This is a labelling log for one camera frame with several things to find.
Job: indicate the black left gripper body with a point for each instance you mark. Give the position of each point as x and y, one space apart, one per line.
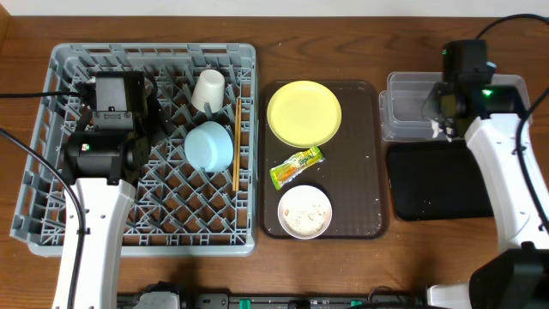
151 110

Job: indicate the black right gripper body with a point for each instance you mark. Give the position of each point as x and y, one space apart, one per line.
437 109

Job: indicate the white tissue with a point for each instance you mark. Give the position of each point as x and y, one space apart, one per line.
441 131

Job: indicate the wooden chopsticks pair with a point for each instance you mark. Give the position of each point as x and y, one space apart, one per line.
238 126

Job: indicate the green pandan cake wrapper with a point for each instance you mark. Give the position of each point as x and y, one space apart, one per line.
294 165

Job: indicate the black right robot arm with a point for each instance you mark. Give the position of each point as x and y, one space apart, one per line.
493 121

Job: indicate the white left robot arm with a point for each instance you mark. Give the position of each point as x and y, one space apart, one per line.
101 164

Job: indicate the grey dishwasher rack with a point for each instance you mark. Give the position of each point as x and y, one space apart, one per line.
178 211

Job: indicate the clear plastic bin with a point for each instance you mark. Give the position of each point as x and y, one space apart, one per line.
401 104

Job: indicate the light blue bowl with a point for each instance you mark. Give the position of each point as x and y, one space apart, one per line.
209 148

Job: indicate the white plastic cup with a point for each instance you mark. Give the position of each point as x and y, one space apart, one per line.
209 89

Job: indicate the black plastic bin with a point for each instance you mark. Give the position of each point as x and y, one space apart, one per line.
436 181

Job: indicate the dark brown serving tray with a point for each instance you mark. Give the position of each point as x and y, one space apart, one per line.
352 174

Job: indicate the yellow plate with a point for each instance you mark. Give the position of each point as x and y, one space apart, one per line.
304 114

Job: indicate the white bowl with food residue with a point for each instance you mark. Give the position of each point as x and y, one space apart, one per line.
304 212

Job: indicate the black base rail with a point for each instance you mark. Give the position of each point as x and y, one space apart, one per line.
380 297

